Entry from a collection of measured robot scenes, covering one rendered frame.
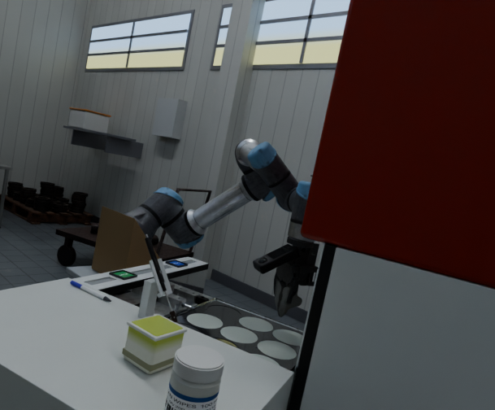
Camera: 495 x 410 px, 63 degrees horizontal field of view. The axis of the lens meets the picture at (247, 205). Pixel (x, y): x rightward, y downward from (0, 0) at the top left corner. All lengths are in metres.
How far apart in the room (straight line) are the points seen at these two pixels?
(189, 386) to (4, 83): 7.32
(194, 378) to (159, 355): 0.16
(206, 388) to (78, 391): 0.20
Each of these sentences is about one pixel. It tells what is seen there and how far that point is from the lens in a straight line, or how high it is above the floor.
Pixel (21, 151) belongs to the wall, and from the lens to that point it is 7.84.
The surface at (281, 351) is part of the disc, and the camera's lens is 1.08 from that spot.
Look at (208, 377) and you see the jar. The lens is 0.58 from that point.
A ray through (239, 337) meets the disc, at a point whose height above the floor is 0.90.
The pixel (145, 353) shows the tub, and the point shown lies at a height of 1.00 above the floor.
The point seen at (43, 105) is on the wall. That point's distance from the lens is 7.92.
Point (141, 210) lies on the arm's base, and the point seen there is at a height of 1.09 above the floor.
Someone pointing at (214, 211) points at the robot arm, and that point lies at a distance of 1.59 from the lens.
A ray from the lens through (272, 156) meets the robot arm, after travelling 1.10.
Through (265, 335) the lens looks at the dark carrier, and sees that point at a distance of 1.15.
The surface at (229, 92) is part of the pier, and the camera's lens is 4.62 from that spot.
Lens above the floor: 1.33
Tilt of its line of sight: 5 degrees down
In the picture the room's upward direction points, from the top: 11 degrees clockwise
